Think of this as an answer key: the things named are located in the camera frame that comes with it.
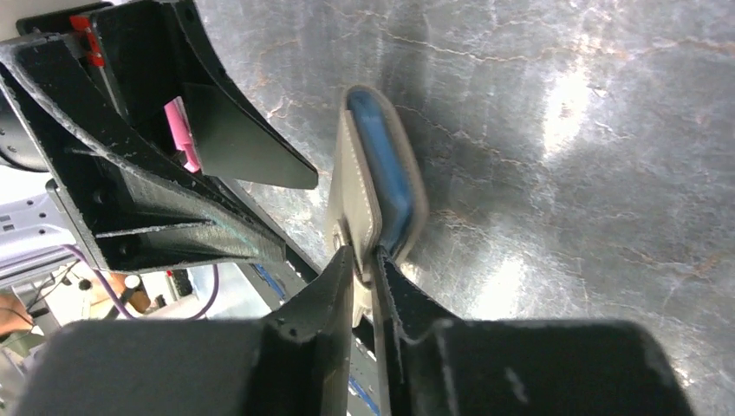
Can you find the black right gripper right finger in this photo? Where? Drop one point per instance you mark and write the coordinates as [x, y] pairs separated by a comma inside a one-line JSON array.
[[432, 362]]

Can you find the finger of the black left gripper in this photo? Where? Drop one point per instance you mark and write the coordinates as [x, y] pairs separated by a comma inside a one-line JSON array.
[[156, 51], [130, 208]]

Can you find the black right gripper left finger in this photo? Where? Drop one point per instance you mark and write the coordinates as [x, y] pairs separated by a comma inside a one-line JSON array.
[[293, 361]]

